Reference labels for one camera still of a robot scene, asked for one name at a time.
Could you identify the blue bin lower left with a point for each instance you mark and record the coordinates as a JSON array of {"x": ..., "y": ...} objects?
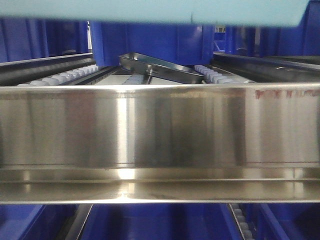
[{"x": 34, "y": 221}]

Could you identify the light blue plastic bin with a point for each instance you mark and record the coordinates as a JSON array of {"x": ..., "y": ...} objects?
[{"x": 274, "y": 13}]

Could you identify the blue bin behind centre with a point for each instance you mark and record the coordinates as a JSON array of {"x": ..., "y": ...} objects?
[{"x": 183, "y": 44}]

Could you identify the white roller track rail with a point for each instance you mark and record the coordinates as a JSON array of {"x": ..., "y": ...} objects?
[{"x": 240, "y": 220}]

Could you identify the left white roller track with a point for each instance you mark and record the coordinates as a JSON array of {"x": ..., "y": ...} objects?
[{"x": 62, "y": 78}]

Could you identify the white roller track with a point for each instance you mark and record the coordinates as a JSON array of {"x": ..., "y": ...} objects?
[
  {"x": 215, "y": 75},
  {"x": 62, "y": 78}
]

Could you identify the blue bin upper right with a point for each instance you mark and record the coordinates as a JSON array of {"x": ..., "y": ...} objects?
[{"x": 301, "y": 40}]

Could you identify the stainless steel shelf beam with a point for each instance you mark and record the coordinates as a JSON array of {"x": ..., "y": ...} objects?
[{"x": 207, "y": 143}]

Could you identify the right white roller track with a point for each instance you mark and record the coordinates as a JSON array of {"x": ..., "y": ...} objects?
[{"x": 215, "y": 75}]

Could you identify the blue bin upper left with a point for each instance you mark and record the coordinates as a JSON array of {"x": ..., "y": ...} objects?
[{"x": 27, "y": 39}]

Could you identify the blue bin lower centre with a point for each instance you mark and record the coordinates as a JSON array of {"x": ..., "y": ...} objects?
[{"x": 160, "y": 221}]

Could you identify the blue bin lower right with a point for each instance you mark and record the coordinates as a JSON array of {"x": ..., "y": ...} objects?
[{"x": 283, "y": 221}]

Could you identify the tilted stainless steel tray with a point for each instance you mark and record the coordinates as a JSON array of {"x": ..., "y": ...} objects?
[{"x": 147, "y": 65}]

